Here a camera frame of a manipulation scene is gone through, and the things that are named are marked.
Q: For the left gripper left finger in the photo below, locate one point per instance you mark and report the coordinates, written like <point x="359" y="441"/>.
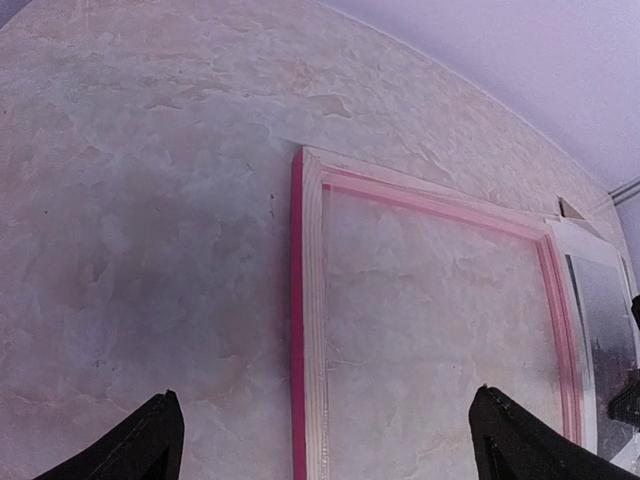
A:
<point x="147" y="444"/>

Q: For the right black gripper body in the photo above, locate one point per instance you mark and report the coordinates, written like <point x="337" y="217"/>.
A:
<point x="624" y="407"/>

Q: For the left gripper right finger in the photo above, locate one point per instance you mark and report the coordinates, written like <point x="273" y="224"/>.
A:
<point x="511" y="443"/>

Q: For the landscape photo print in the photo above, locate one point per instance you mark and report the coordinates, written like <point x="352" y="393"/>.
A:
<point x="607" y="348"/>

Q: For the brown cardboard backing board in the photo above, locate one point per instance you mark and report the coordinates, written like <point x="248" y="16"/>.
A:
<point x="567" y="210"/>

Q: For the wooden picture frame pink edge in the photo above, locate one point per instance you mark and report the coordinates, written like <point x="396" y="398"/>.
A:
<point x="313" y="172"/>

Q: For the lower photo print white border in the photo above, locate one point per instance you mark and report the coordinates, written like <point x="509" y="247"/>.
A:
<point x="592" y="242"/>

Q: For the right aluminium corner post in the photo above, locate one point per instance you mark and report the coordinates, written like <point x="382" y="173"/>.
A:
<point x="625" y="192"/>

